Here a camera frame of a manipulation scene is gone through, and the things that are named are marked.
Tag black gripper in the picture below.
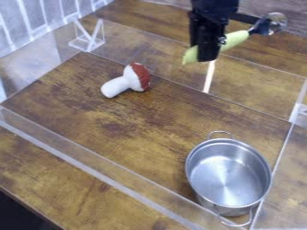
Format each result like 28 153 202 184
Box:
189 0 241 62

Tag red capped toy mushroom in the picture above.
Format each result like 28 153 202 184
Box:
100 63 151 98

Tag green handled metal spoon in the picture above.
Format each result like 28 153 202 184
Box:
183 12 289 65

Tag clear acrylic bracket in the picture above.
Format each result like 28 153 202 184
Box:
68 19 106 52

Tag black strip on table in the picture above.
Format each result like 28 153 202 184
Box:
230 13 271 25

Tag clear acrylic front barrier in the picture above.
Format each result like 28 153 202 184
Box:
0 106 245 230

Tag stainless steel pot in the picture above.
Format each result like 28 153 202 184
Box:
185 130 273 227

